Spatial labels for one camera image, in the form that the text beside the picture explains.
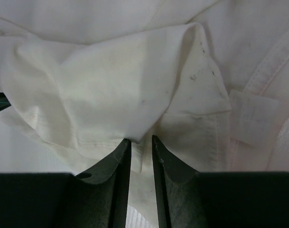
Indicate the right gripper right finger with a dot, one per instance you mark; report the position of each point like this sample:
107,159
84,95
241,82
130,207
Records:
187,198

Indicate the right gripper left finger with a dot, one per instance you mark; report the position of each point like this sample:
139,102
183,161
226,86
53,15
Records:
95,198

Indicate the white t shirt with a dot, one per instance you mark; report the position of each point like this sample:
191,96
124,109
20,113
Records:
209,77

